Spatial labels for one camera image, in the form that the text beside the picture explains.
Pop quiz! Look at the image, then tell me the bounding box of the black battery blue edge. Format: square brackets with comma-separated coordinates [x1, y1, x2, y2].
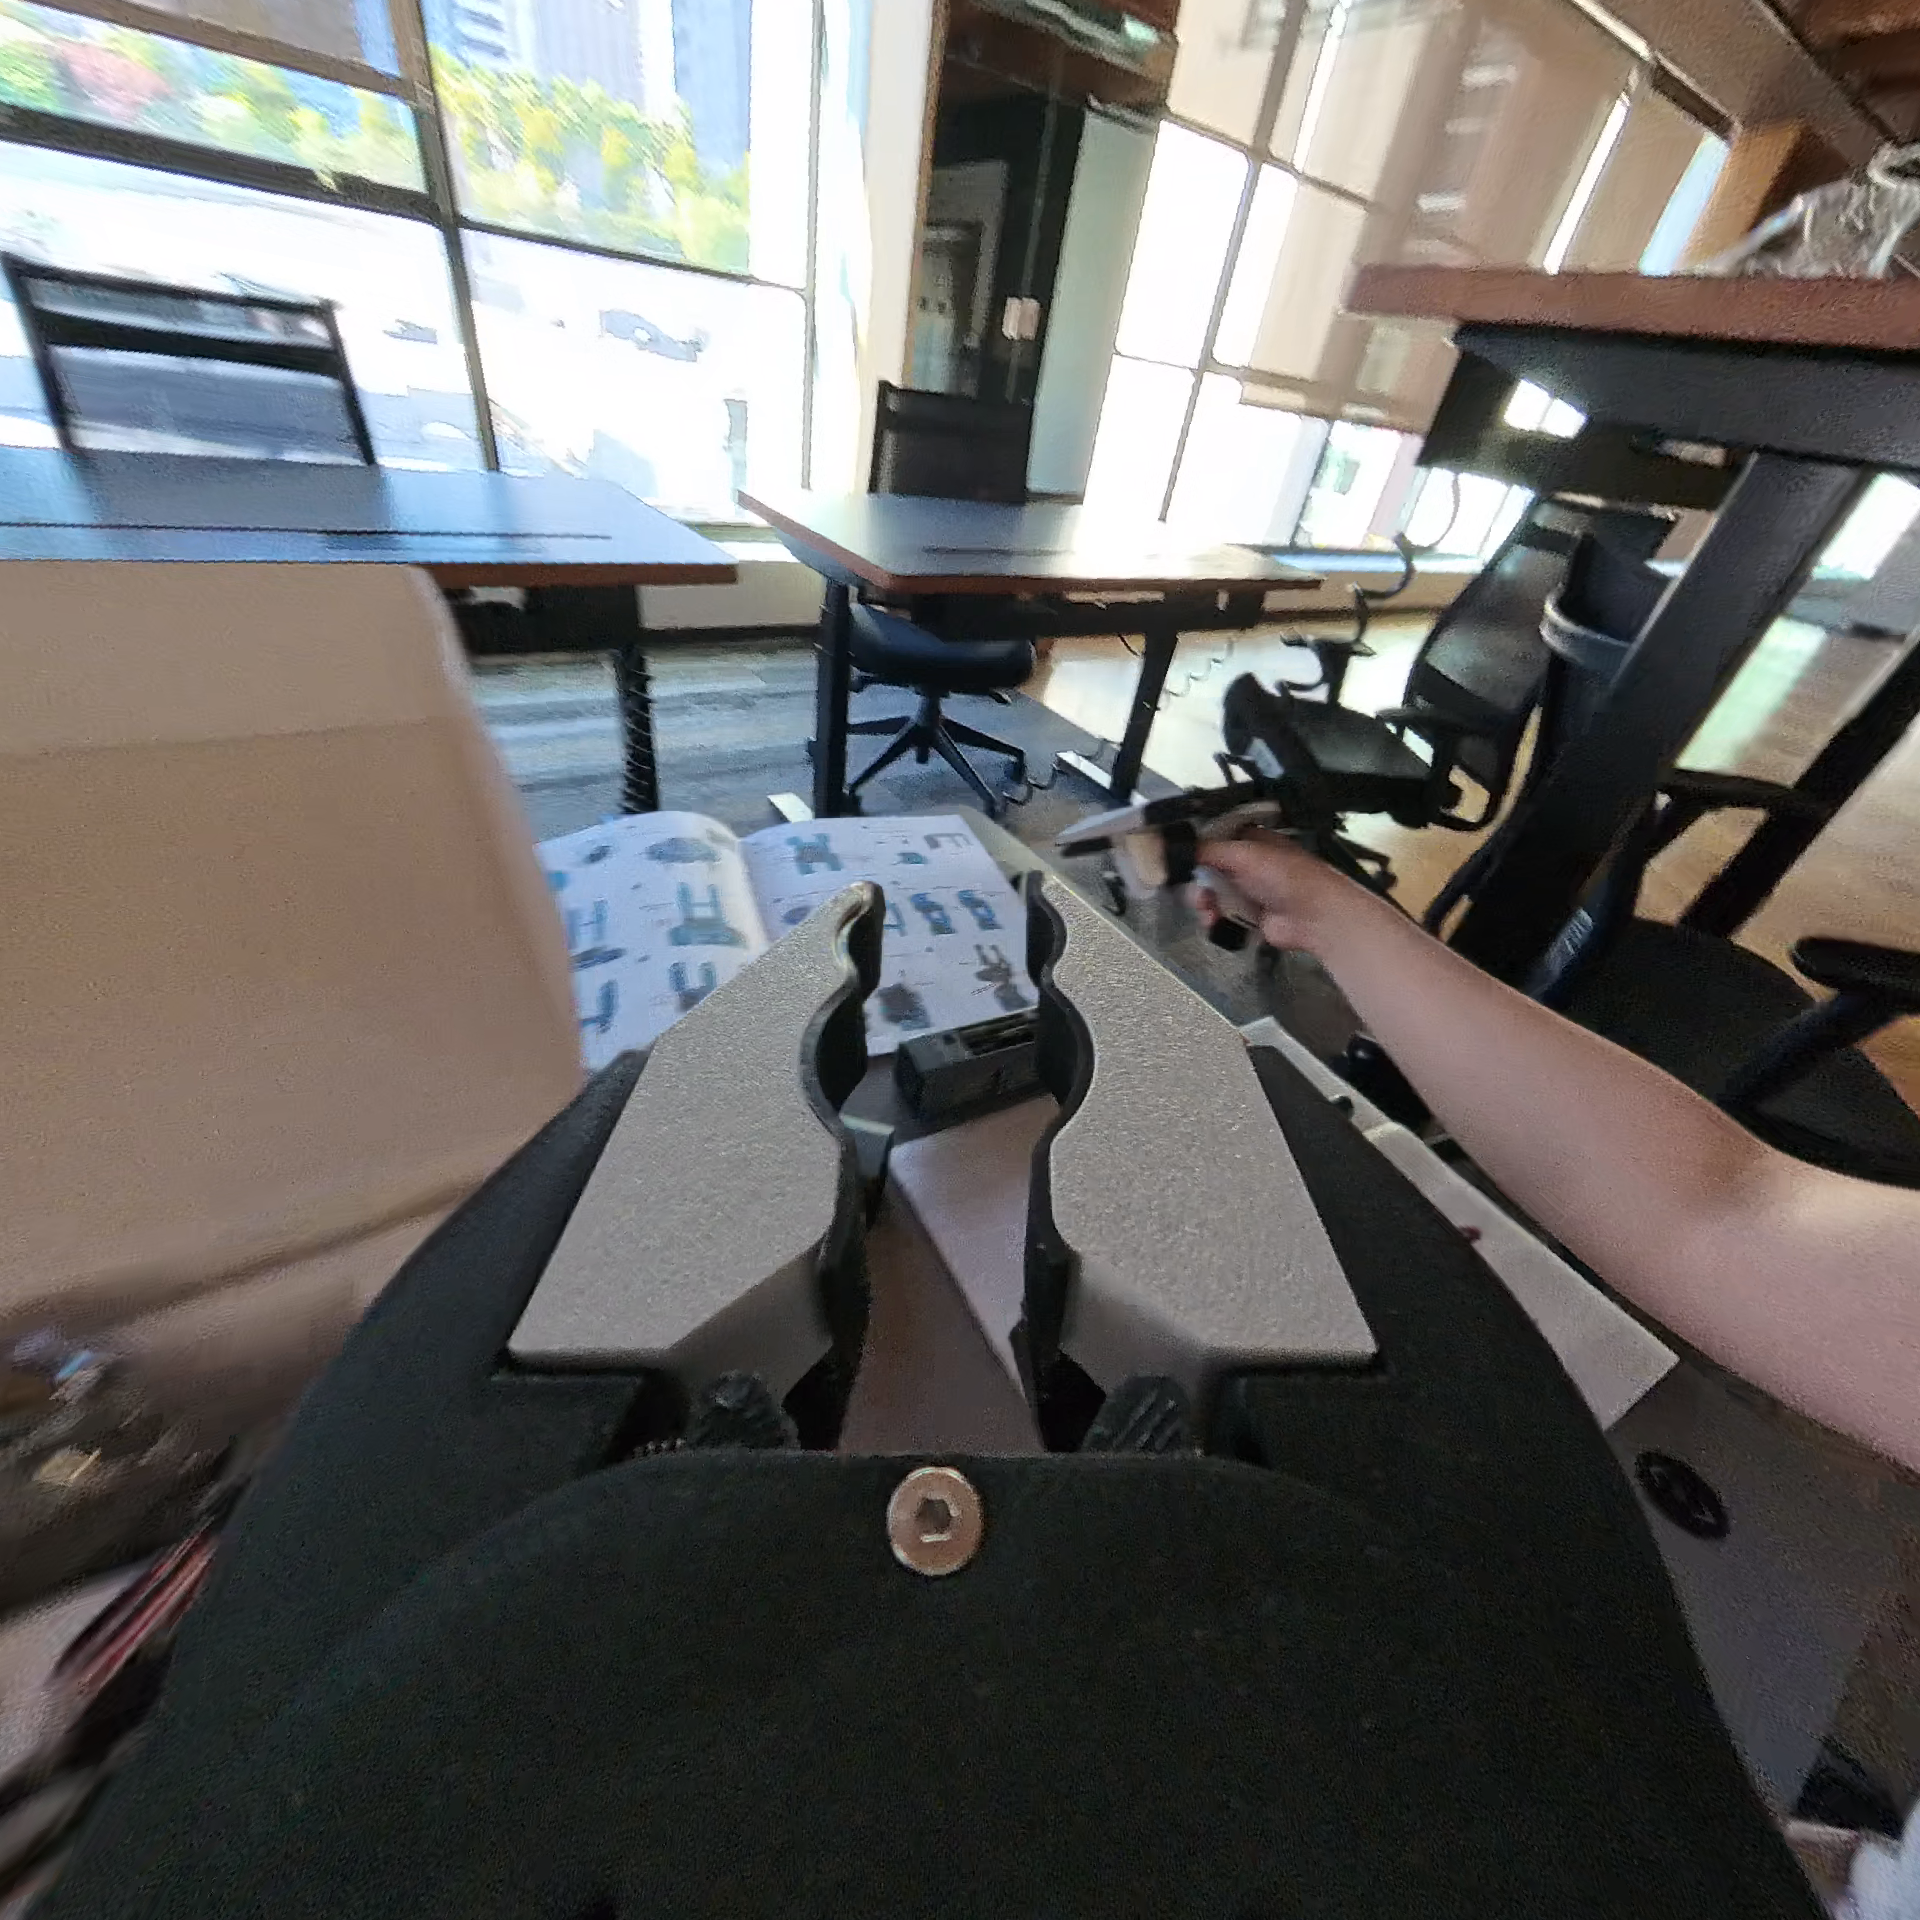
[896, 1007, 1053, 1119]

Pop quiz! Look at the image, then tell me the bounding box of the person's right forearm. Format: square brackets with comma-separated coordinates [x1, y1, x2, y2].
[1275, 883, 1920, 1472]

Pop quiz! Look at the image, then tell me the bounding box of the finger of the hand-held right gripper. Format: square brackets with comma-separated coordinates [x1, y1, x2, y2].
[1054, 803, 1202, 860]

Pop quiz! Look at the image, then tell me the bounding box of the black mesh office chair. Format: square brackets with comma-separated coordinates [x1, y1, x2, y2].
[1219, 501, 1592, 902]

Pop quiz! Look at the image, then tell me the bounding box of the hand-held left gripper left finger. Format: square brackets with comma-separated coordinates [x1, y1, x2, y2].
[507, 877, 890, 1449]

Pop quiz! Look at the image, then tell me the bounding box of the black office desk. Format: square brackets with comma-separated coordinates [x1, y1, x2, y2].
[739, 485, 1326, 820]
[0, 441, 741, 820]
[1343, 261, 1920, 978]

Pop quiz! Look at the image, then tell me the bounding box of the assembly instruction manual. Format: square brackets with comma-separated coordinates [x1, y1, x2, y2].
[533, 809, 1053, 1073]

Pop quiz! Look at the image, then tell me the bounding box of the person's right hand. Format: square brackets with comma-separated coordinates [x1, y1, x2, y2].
[1193, 832, 1360, 962]

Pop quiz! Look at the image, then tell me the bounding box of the clear plastic bag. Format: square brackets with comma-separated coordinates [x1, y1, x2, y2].
[1711, 141, 1920, 279]

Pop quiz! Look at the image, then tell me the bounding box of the dark grey desk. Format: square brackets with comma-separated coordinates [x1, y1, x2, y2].
[511, 809, 1920, 1848]

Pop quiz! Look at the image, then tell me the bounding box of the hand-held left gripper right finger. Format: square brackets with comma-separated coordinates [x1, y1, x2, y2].
[1013, 870, 1382, 1453]

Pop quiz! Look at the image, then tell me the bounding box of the black round disc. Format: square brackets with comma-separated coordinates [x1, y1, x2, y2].
[1635, 1445, 1734, 1540]

